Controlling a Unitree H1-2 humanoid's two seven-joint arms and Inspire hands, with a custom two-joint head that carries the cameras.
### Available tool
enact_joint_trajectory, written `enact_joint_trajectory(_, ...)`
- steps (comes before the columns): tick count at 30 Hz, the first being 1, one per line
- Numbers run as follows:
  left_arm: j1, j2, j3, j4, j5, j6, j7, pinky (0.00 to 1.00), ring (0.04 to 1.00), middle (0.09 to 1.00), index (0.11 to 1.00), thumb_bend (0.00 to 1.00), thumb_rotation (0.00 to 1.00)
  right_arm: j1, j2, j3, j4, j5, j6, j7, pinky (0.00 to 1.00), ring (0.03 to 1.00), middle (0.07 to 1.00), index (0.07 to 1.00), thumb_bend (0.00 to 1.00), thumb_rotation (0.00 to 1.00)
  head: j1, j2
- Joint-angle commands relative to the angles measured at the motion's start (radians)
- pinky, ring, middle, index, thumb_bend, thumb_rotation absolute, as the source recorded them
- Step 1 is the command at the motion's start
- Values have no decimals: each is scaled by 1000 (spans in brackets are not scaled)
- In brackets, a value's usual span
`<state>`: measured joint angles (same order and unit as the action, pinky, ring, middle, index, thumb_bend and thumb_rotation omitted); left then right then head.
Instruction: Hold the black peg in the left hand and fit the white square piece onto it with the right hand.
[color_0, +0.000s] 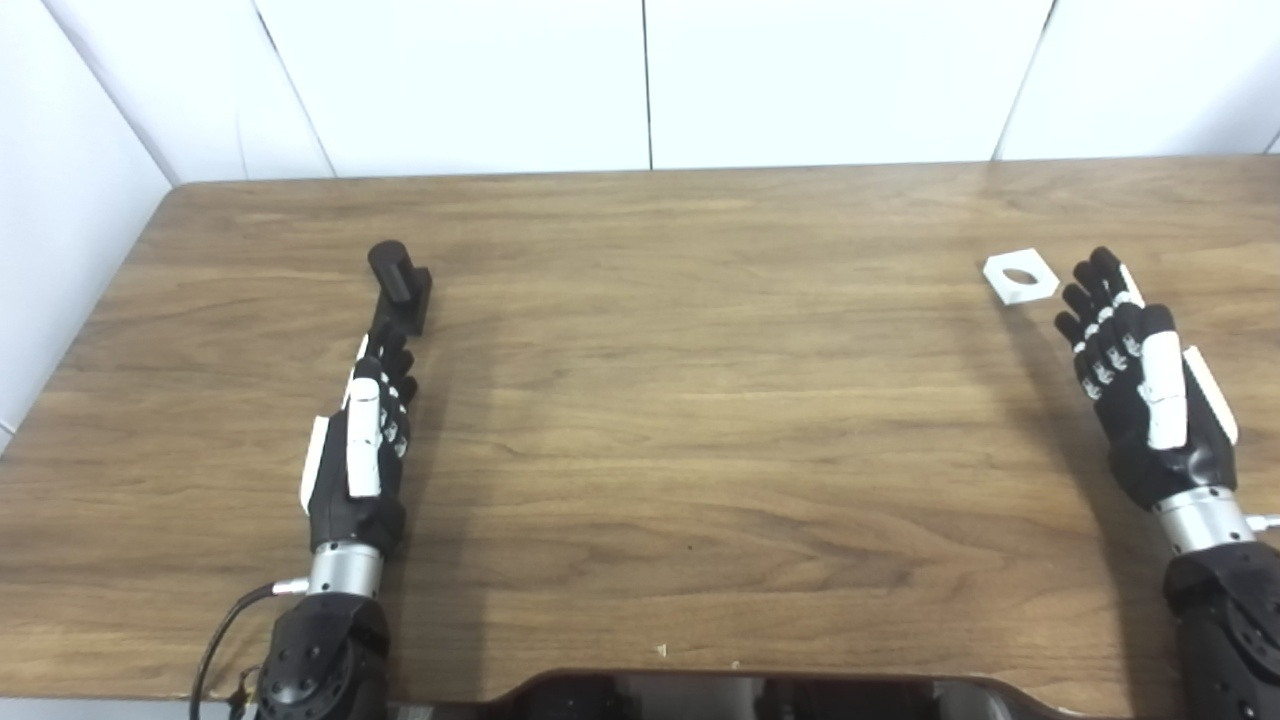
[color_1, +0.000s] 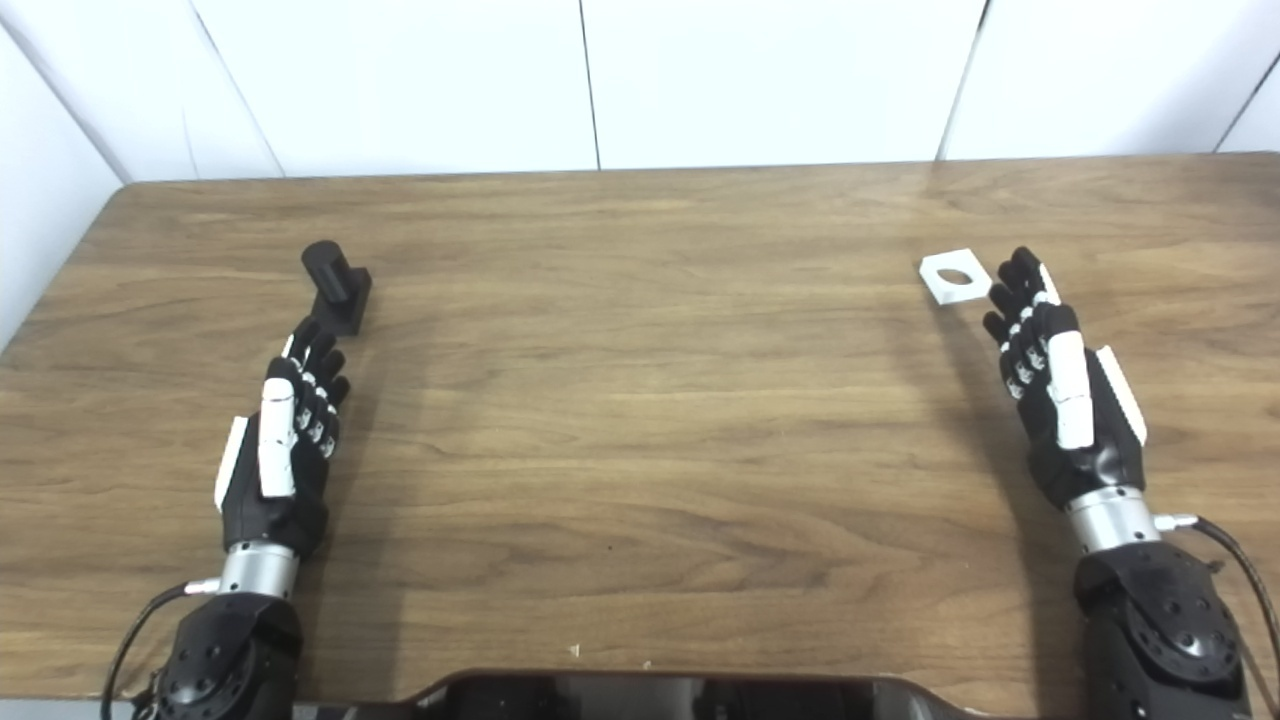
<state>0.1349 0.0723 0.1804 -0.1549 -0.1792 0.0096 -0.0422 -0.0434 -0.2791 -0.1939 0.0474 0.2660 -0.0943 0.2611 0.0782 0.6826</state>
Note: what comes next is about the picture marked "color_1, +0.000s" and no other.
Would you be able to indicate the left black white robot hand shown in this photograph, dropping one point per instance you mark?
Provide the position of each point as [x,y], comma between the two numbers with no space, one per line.
[278,450]

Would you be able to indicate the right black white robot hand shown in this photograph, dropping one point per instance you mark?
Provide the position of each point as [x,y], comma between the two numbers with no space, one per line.
[1070,390]

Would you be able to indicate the black peg with square base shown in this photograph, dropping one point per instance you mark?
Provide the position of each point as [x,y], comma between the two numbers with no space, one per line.
[340,295]

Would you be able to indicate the white square piece with hole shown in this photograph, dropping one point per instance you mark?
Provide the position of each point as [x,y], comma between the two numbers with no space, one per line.
[940,285]

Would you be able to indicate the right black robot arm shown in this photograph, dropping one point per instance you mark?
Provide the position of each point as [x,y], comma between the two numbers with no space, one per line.
[1160,630]

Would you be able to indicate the dark robot torso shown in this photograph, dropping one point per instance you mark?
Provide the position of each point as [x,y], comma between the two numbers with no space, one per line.
[650,698]

